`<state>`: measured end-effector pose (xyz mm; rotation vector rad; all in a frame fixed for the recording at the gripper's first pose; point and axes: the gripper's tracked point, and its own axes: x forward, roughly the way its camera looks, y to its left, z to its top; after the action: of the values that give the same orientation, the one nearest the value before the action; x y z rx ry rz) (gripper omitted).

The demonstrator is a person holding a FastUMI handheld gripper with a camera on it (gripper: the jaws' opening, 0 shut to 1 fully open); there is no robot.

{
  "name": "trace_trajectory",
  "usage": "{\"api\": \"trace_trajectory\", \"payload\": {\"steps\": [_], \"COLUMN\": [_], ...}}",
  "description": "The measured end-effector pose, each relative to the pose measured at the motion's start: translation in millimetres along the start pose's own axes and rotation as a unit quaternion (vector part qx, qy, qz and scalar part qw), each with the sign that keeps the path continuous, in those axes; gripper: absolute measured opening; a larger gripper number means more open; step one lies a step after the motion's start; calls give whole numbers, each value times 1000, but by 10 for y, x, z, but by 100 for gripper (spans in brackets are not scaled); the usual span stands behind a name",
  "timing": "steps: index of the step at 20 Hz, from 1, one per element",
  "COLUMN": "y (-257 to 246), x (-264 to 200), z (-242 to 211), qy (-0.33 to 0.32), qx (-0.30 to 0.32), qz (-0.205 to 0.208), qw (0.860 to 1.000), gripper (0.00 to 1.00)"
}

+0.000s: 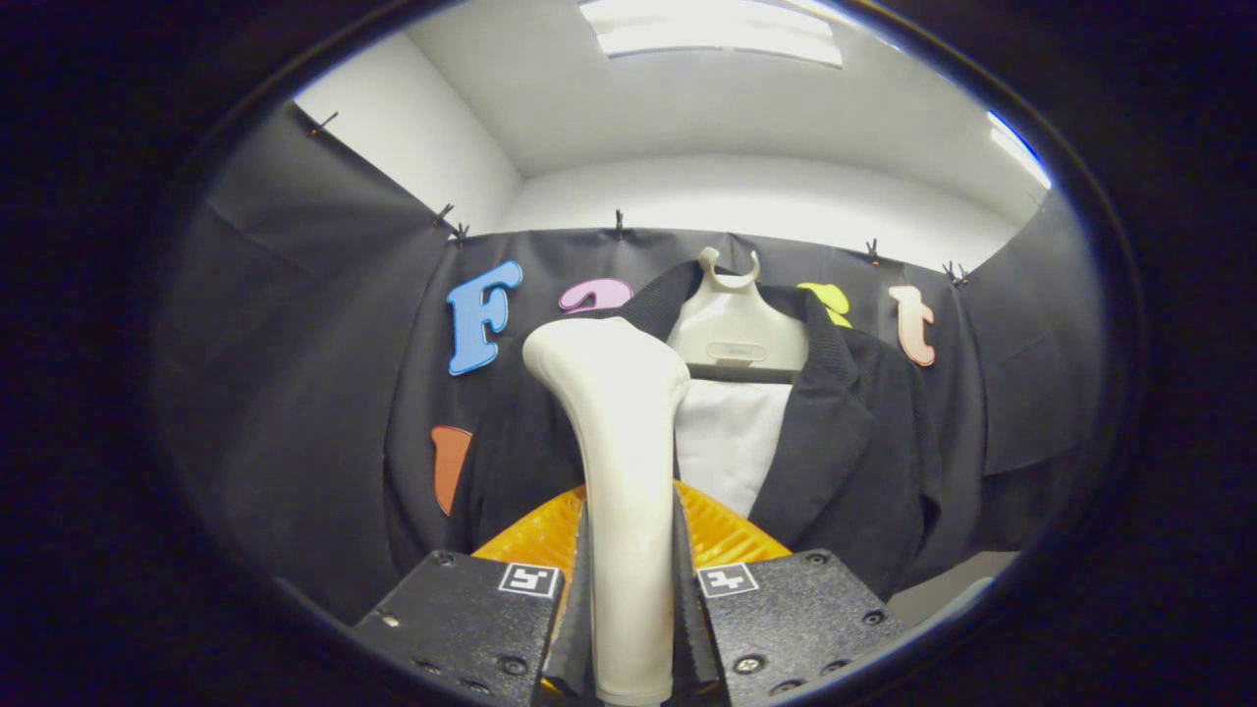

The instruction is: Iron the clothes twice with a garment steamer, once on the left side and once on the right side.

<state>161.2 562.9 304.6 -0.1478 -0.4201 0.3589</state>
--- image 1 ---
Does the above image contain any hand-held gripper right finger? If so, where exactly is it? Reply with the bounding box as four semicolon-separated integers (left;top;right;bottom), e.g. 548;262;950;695
672;480;910;707

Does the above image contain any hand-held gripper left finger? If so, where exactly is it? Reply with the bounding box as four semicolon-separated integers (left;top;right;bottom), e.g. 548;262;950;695
354;485;596;707

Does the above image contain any white garment steamer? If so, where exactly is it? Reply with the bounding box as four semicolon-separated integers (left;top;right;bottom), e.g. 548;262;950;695
521;316;692;707

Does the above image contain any white shirt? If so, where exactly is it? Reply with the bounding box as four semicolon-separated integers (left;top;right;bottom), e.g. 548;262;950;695
672;378;795;520

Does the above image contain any black suit jacket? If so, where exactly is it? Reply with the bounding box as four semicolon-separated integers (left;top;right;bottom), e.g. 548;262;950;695
460;259;946;602

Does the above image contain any cream clothes hanger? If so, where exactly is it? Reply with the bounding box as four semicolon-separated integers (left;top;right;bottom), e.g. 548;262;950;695
667;246;812;385

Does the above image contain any black backdrop cloth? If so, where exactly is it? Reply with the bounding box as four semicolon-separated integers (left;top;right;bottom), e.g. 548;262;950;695
155;98;1132;626

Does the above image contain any row of small black clips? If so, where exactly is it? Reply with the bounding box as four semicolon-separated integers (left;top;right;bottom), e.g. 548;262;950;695
307;110;974;289

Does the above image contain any long ceiling light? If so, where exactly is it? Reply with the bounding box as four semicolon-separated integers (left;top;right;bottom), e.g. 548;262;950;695
986;110;1054;190
577;0;846;69

